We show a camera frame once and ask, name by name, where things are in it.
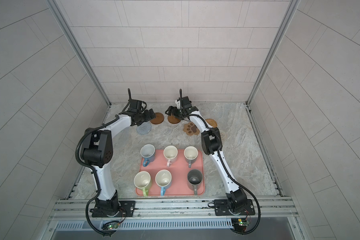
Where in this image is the brown wooden coaster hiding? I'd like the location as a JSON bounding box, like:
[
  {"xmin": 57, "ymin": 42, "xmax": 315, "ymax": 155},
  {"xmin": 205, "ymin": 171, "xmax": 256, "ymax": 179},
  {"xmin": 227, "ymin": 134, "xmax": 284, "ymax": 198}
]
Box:
[
  {"xmin": 150, "ymin": 113, "xmax": 165, "ymax": 125},
  {"xmin": 168, "ymin": 116, "xmax": 182, "ymax": 124}
]

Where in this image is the grey woven round coaster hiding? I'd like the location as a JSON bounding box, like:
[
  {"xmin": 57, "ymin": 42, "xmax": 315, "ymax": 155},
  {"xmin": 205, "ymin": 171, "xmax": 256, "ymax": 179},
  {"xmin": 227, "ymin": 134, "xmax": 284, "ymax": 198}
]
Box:
[{"xmin": 137, "ymin": 122, "xmax": 152, "ymax": 135}]

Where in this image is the cork paw print coaster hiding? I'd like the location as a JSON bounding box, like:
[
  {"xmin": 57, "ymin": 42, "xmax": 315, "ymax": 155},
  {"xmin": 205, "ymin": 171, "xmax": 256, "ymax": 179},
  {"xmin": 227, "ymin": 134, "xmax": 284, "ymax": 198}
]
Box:
[{"xmin": 183, "ymin": 122, "xmax": 200, "ymax": 136}]

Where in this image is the rattan woven round coaster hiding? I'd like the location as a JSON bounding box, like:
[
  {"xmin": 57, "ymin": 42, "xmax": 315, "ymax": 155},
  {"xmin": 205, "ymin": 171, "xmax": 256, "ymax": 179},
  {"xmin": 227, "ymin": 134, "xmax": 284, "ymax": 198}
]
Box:
[{"xmin": 205, "ymin": 119, "xmax": 218, "ymax": 128}]

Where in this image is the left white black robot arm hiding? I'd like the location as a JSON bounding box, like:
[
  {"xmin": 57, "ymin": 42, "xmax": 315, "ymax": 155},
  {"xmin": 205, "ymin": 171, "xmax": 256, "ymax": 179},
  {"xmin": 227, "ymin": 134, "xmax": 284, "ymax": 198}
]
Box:
[{"xmin": 75, "ymin": 90, "xmax": 156, "ymax": 218}]

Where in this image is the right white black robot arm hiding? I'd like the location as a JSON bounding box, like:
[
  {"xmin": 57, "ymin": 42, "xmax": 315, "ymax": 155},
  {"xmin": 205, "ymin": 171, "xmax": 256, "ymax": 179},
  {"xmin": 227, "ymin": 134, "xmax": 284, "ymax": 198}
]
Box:
[{"xmin": 165, "ymin": 90, "xmax": 261, "ymax": 235}]

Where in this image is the blue floral mug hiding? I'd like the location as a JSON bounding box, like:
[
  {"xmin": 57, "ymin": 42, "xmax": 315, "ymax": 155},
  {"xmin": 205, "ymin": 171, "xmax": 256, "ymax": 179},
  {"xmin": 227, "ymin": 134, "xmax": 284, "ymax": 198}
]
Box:
[{"xmin": 140, "ymin": 144, "xmax": 156, "ymax": 167}]

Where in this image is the dark grey mug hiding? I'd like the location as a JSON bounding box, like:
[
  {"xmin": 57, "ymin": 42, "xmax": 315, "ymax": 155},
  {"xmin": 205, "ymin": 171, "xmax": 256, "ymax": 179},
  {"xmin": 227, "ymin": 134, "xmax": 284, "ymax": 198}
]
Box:
[{"xmin": 187, "ymin": 169, "xmax": 203, "ymax": 196}]

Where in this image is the pink rectangular tray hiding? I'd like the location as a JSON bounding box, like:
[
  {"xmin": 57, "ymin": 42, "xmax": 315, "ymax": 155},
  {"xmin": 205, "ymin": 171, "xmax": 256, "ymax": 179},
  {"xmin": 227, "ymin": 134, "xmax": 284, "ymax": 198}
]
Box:
[{"xmin": 139, "ymin": 149, "xmax": 204, "ymax": 197}]

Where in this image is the left circuit board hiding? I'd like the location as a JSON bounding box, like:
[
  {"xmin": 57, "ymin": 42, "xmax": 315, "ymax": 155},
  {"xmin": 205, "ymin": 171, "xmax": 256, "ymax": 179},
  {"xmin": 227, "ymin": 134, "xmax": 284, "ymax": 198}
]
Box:
[{"xmin": 102, "ymin": 221, "xmax": 121, "ymax": 231}]

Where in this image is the circuit board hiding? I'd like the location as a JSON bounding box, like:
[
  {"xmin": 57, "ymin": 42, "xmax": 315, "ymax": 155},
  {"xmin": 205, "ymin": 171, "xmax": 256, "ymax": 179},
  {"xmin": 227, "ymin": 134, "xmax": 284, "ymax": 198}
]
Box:
[
  {"xmin": 102, "ymin": 221, "xmax": 121, "ymax": 231},
  {"xmin": 231, "ymin": 218, "xmax": 251, "ymax": 234}
]

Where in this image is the right circuit board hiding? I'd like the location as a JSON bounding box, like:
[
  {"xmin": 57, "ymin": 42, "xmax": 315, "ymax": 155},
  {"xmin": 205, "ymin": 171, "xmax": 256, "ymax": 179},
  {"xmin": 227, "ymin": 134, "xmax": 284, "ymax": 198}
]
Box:
[{"xmin": 231, "ymin": 218, "xmax": 251, "ymax": 234}]

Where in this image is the white mug grey handle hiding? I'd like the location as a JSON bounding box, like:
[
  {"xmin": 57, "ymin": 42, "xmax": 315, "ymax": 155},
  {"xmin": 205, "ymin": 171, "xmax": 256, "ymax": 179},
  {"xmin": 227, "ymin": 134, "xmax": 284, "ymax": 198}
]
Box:
[{"xmin": 184, "ymin": 146, "xmax": 199, "ymax": 168}]

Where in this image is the white mug pink handle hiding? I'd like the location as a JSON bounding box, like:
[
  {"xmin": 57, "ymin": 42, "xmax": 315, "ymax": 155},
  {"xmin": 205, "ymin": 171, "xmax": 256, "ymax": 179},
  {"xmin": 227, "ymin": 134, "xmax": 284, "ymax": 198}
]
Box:
[{"xmin": 163, "ymin": 146, "xmax": 178, "ymax": 167}]

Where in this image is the white mug green handle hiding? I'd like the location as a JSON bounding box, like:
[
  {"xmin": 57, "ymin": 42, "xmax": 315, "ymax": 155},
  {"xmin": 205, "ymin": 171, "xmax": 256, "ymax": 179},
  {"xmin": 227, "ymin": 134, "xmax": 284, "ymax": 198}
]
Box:
[{"xmin": 134, "ymin": 171, "xmax": 152, "ymax": 197}]

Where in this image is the white mug blue handle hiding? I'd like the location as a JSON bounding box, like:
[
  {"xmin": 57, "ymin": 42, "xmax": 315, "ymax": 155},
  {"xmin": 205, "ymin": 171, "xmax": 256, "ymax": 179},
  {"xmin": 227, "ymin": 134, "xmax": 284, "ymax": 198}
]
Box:
[{"xmin": 155, "ymin": 170, "xmax": 172, "ymax": 196}]

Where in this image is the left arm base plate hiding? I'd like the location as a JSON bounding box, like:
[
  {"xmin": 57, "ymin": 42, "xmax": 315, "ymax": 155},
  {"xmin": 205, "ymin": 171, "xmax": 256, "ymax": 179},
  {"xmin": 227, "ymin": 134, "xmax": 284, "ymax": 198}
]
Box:
[{"xmin": 90, "ymin": 201, "xmax": 136, "ymax": 218}]

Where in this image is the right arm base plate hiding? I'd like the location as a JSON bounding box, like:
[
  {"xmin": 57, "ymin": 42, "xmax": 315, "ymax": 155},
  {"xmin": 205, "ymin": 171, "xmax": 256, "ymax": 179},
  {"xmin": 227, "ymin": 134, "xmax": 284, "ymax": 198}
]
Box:
[{"xmin": 208, "ymin": 199, "xmax": 256, "ymax": 216}]

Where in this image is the aluminium mounting rail frame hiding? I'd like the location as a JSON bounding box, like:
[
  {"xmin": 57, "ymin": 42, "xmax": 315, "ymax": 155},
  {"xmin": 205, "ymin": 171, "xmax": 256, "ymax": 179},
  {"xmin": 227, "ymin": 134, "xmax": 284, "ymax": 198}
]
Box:
[{"xmin": 38, "ymin": 195, "xmax": 313, "ymax": 240}]

